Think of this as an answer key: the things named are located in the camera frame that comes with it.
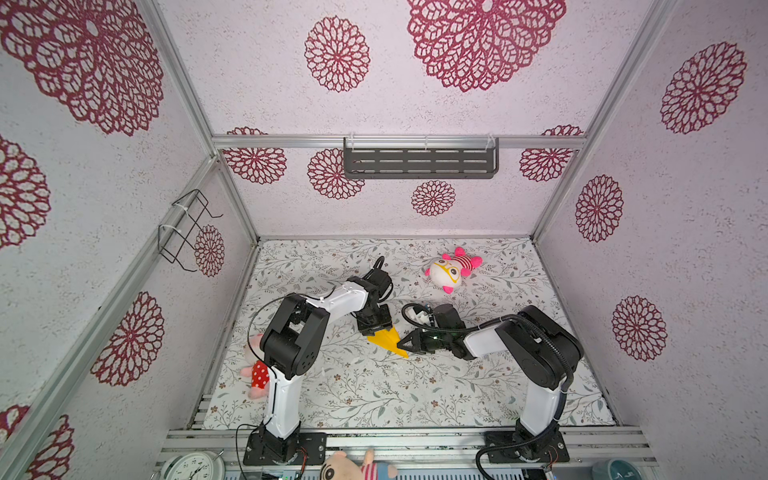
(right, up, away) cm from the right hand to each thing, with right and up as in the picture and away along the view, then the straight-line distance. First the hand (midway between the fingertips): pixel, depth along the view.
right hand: (397, 342), depth 90 cm
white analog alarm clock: (-46, -23, -22) cm, 56 cm away
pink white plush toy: (+17, +21, +10) cm, 29 cm away
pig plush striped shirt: (-14, -20, -25) cm, 35 cm away
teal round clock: (+50, -25, -20) cm, 60 cm away
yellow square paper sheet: (-3, +1, +2) cm, 4 cm away
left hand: (-5, 0, +5) cm, 7 cm away
